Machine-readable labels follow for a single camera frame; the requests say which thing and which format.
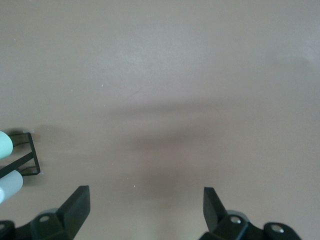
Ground mint green cup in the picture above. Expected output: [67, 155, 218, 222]
[0, 130, 14, 160]

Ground grey cup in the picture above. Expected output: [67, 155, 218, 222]
[0, 169, 25, 205]

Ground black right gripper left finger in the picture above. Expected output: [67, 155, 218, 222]
[30, 185, 91, 240]

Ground black wire cup rack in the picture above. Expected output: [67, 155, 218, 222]
[0, 131, 42, 180]

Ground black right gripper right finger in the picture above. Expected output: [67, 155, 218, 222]
[200, 186, 252, 240]

